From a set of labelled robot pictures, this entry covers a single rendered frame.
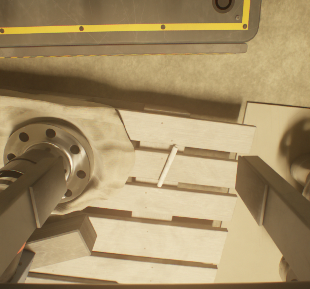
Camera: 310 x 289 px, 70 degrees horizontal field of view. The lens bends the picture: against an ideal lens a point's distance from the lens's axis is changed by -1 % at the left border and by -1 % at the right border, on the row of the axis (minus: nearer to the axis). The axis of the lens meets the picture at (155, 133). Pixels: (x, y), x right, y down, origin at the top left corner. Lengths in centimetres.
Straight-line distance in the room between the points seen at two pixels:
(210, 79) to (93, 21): 46
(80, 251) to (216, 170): 50
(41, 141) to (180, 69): 49
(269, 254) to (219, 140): 67
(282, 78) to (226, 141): 32
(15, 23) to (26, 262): 66
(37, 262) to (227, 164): 69
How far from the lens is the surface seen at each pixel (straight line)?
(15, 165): 60
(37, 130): 71
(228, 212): 85
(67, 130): 68
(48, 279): 107
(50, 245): 85
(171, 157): 69
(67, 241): 82
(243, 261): 121
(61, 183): 17
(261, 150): 93
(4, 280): 80
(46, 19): 53
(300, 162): 97
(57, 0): 53
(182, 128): 68
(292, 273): 94
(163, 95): 80
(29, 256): 88
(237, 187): 17
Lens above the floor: 80
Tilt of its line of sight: 73 degrees down
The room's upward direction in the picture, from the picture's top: 179 degrees counter-clockwise
